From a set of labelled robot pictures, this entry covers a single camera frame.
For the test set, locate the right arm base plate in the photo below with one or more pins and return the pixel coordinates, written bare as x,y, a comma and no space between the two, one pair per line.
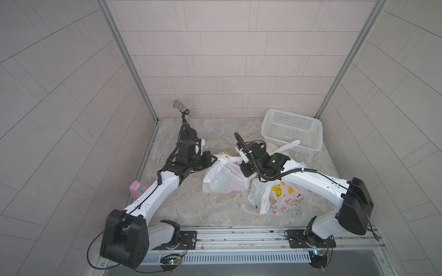
306,238

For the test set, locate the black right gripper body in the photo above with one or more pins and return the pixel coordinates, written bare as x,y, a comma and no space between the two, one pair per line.
251,167

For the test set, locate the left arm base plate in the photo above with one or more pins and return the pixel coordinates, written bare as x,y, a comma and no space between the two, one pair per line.
186,240

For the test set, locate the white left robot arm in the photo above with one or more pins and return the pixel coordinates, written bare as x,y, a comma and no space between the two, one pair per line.
128,237

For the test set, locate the left green circuit board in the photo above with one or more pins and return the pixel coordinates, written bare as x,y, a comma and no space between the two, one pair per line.
171,260

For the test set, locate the aluminium mounting rail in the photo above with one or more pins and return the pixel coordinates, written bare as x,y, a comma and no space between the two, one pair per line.
214,239

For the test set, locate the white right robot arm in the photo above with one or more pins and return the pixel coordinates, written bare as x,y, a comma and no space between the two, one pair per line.
280,179

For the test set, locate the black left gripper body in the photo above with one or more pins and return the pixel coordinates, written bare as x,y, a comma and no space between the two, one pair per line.
197,162

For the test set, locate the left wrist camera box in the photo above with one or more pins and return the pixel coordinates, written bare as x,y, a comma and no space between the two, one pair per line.
190,148

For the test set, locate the white translucent plastic bag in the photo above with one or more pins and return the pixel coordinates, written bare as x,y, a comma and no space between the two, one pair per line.
225,175

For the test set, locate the cartoon printed plastic bag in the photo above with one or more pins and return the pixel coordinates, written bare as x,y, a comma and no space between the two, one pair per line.
275,197

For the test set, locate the pink box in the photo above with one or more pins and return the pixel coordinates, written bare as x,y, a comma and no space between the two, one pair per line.
137,189

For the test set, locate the silver microphone on black stand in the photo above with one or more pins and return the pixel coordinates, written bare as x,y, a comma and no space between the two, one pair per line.
186,132

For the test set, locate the white perforated plastic basket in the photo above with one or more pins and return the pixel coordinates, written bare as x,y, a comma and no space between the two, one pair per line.
281,128

